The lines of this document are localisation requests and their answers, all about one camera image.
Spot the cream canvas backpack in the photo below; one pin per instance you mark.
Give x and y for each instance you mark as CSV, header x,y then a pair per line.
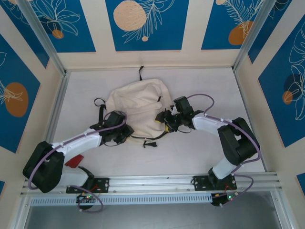
x,y
143,100

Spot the red wallet case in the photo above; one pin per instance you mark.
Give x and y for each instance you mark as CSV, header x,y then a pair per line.
x,y
75,161

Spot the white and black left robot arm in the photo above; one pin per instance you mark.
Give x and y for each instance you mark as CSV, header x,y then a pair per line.
x,y
45,167

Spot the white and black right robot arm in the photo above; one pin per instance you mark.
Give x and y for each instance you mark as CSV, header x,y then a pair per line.
x,y
238,143

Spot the grey metal panel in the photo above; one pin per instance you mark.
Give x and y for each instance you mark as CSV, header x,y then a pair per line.
x,y
152,217

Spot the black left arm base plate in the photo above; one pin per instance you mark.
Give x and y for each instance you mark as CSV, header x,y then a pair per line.
x,y
104,184

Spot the aluminium front rail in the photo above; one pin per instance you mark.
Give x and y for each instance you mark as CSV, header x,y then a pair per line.
x,y
147,182

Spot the aluminium rail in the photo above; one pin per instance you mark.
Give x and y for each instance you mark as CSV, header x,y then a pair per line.
x,y
147,182
243,95
57,102

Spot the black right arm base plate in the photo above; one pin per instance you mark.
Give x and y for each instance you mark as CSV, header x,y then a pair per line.
x,y
200,183

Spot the aluminium right side rail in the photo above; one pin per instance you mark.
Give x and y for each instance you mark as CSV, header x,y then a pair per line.
x,y
243,95

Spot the aluminium left side rail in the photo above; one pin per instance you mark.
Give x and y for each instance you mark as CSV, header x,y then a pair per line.
x,y
57,102

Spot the aluminium right corner post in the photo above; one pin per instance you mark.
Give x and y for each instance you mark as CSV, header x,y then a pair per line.
x,y
252,31

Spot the aluminium corner post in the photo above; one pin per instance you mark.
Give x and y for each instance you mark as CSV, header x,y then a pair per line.
x,y
43,35
252,31

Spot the aluminium left corner post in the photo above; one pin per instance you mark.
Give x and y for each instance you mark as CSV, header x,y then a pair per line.
x,y
43,35

